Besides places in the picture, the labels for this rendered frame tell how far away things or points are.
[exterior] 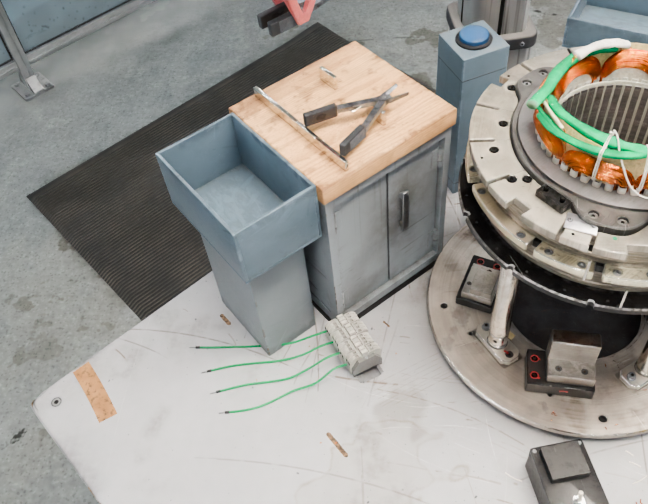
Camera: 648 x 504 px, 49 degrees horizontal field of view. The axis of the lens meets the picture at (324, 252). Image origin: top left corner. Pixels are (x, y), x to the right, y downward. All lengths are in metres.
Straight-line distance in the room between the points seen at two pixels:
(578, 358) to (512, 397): 0.09
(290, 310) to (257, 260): 0.17
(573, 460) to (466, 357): 0.19
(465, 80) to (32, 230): 1.70
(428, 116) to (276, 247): 0.23
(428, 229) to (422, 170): 0.12
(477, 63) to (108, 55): 2.21
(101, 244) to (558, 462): 1.68
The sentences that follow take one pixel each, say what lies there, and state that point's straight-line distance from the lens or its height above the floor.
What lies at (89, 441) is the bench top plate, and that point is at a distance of 0.99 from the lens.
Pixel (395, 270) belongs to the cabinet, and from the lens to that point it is 1.00.
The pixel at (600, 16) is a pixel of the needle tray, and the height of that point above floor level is 1.03.
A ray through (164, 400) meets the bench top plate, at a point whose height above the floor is 0.78.
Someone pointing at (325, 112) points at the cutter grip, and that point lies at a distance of 0.82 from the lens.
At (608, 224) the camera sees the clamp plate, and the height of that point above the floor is 1.10.
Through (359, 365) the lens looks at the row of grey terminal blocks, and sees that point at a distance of 0.93.
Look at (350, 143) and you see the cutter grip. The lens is 0.78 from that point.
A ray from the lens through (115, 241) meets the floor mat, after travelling 2.26.
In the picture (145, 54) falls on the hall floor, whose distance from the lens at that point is 3.00.
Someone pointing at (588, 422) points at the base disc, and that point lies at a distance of 0.93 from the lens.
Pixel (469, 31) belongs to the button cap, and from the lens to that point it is 1.02.
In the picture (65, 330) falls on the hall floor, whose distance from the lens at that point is 2.13.
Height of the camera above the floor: 1.61
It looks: 50 degrees down
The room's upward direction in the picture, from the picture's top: 7 degrees counter-clockwise
